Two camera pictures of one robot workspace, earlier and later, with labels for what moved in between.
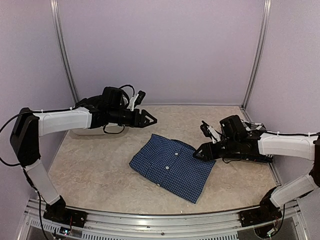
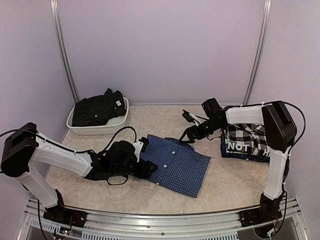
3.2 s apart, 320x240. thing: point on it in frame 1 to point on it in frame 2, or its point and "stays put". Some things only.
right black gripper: (206, 153) to (190, 131)
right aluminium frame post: (258, 53) stays put
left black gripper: (142, 118) to (144, 172)
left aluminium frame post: (64, 49) stays put
